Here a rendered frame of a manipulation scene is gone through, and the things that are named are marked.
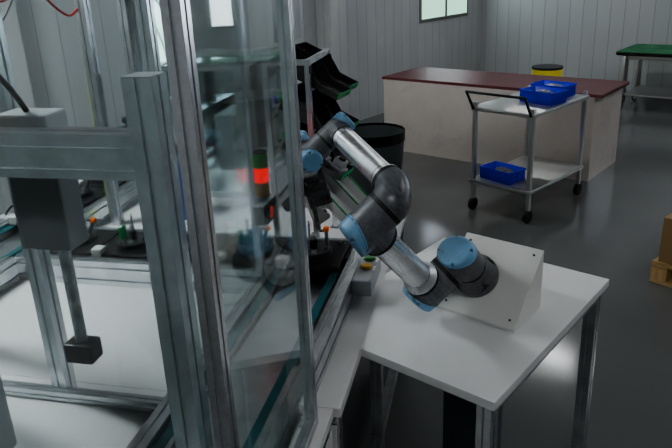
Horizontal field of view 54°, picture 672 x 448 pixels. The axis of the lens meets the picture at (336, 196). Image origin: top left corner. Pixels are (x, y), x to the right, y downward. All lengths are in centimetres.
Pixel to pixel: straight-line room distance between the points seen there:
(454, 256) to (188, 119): 130
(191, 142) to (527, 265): 152
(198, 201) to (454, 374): 119
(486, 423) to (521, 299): 46
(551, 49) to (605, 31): 85
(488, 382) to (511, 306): 35
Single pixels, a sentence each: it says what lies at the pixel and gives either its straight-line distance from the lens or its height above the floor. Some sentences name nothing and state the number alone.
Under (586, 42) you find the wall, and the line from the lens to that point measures 1086.
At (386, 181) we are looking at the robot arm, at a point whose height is 142.
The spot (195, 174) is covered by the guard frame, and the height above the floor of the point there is 171.
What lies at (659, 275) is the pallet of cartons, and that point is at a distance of 464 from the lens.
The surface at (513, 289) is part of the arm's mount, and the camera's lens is 225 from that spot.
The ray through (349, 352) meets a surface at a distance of 208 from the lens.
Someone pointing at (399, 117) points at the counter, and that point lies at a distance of 732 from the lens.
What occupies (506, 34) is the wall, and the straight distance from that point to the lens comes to 1136.
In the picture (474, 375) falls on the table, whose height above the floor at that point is 86.
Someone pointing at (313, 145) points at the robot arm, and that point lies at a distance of 208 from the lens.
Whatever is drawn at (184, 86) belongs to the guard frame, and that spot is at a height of 184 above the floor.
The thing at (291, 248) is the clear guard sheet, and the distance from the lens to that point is 148.
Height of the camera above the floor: 199
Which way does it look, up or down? 19 degrees down
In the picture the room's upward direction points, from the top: 3 degrees counter-clockwise
